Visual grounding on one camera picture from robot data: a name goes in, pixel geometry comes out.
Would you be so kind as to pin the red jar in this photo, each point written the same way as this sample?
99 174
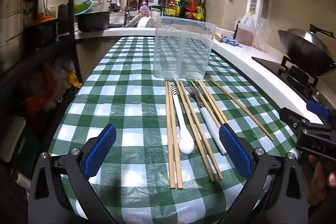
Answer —
133 5

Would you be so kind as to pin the black cooking pot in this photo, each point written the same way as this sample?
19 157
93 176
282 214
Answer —
93 22

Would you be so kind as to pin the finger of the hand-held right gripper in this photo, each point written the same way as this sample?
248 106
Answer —
317 109
291 116

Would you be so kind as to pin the person's right hand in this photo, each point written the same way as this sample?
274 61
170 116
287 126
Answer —
321 179

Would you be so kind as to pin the green plastic basin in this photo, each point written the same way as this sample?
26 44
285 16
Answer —
84 7

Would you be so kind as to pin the black metal shelf rack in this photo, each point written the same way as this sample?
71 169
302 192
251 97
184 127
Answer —
74 29

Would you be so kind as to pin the plastic cooking oil jug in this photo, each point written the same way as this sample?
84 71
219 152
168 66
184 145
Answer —
245 32

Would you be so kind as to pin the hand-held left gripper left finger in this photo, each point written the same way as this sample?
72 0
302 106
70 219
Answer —
102 153

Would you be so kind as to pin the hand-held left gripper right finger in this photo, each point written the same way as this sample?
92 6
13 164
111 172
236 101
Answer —
233 150

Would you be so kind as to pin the white lidded jar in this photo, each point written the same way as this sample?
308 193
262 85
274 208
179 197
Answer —
155 13

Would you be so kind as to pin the bundle of plastic bags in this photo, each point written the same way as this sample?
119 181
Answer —
55 69

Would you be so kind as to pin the steel wok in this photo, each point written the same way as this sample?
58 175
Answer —
302 48

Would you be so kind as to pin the green checked tablecloth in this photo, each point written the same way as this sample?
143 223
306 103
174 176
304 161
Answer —
126 98

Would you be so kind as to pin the clear plastic bottle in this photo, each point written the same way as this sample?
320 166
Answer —
261 35

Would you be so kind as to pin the black gas stove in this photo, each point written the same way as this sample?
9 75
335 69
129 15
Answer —
275 66

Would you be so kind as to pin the large steel pot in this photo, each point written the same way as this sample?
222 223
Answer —
10 16

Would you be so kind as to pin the clear plastic utensil container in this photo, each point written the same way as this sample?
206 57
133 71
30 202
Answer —
183 56

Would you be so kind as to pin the yellow plastic bag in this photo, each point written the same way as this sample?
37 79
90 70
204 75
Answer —
74 81

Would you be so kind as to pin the dark metal canister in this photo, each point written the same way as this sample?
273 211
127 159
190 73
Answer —
63 19

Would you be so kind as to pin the white perforated colander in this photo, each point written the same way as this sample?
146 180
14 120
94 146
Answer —
147 22

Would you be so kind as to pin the row of sauce bottles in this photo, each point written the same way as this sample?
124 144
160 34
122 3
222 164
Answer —
172 7

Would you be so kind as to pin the white plastic box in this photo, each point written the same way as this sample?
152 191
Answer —
10 140

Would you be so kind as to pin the white plate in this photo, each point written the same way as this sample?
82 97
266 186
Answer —
133 19

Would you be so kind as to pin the pink dish soap bottle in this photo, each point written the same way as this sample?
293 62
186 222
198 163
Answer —
143 7

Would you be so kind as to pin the black and orange cookware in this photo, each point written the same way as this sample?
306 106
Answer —
39 29

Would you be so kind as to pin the blue cloth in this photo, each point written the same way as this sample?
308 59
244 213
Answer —
231 40

